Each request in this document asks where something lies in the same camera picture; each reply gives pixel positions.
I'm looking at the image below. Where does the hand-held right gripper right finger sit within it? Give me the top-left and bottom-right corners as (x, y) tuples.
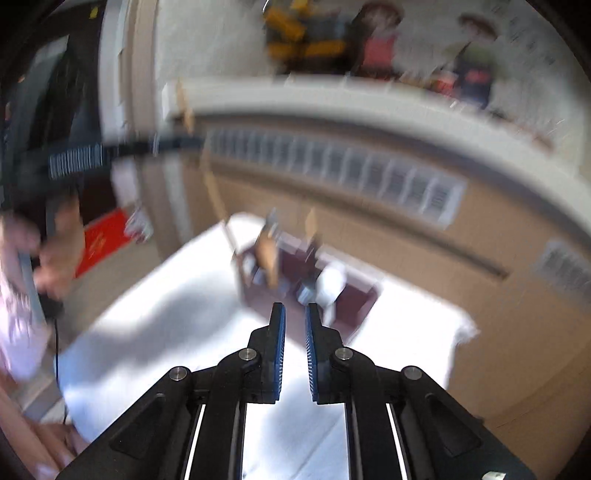
(305, 302), (539, 480)

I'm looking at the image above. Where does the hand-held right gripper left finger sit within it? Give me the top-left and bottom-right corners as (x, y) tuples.
(55, 302), (287, 480)

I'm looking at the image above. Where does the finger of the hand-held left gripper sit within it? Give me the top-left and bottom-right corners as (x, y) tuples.
(111, 131), (206, 158)

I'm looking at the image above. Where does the maroon utensil holder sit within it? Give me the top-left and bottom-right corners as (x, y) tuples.
(233, 231), (382, 335)

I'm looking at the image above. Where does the white plastic spoon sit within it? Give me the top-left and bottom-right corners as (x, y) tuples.
(318, 260), (348, 325)

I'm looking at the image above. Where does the wooden handled utensil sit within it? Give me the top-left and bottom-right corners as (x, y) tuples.
(255, 208), (281, 288)

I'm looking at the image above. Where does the person's left hand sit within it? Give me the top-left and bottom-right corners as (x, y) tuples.
(0, 198), (86, 298)

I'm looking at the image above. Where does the red box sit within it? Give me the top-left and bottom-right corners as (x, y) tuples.
(76, 208), (132, 278)

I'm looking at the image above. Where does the white towel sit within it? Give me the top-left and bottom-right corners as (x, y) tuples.
(60, 212), (481, 480)

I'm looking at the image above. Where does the pink garment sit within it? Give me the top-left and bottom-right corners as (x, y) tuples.
(0, 272), (49, 381)

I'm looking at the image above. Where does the long white vent grille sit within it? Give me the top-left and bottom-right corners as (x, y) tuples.
(203, 128), (467, 229)

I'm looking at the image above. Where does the white window ledge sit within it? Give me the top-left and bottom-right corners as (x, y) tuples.
(164, 78), (591, 185)

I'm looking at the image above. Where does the person's leg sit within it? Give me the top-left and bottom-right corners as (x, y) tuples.
(0, 369), (90, 480)

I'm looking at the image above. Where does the small white vent grille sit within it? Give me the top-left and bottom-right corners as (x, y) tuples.
(536, 240), (591, 305)

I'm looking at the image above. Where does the white door frame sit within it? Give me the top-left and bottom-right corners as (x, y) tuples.
(99, 0), (195, 245)

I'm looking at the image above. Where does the black cable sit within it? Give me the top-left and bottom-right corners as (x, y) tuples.
(52, 318), (71, 425)

